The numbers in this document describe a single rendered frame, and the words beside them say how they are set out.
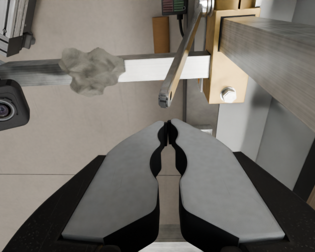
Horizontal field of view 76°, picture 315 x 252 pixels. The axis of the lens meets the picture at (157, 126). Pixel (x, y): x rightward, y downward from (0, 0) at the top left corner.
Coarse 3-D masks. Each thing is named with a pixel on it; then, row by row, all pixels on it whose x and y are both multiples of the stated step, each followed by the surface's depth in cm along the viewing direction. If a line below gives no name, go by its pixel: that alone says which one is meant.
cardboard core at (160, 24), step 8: (160, 16) 99; (168, 16) 95; (152, 24) 97; (160, 24) 94; (168, 24) 97; (160, 32) 96; (168, 32) 98; (160, 40) 98; (168, 40) 100; (160, 48) 100; (168, 48) 102; (160, 80) 109
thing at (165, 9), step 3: (162, 0) 36; (165, 0) 36; (168, 0) 36; (171, 0) 36; (165, 3) 37; (168, 3) 37; (171, 3) 37; (165, 6) 37; (168, 6) 37; (171, 6) 37; (165, 9) 37; (168, 9) 37; (171, 9) 37
